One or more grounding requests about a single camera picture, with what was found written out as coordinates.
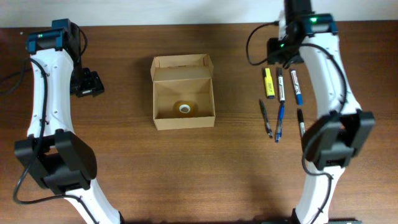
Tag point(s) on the brown cardboard box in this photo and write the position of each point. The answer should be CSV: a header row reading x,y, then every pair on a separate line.
x,y
182,77

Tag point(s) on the black capped whiteboard marker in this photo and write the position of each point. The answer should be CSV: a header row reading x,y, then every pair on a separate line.
x,y
280,85

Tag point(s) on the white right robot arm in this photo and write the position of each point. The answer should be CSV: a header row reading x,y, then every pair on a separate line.
x,y
342,127

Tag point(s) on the yellow tape roll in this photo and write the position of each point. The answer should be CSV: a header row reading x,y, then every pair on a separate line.
x,y
185,109

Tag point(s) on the black ballpoint pen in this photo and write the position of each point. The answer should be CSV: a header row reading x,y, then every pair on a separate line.
x,y
266,120

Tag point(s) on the yellow highlighter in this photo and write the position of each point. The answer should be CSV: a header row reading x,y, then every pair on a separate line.
x,y
270,93

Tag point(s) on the black permanent marker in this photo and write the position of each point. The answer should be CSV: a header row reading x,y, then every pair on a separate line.
x,y
301,122

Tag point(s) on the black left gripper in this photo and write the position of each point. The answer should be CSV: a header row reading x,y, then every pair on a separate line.
x,y
90,88

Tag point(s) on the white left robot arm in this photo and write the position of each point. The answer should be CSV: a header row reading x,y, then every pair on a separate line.
x,y
57,163

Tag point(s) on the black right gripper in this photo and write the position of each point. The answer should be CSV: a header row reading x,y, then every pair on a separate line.
x,y
277,58

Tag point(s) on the blue capped whiteboard marker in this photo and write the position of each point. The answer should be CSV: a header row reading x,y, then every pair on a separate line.
x,y
297,89

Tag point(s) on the blue ballpoint pen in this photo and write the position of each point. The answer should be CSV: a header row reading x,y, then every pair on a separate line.
x,y
280,122

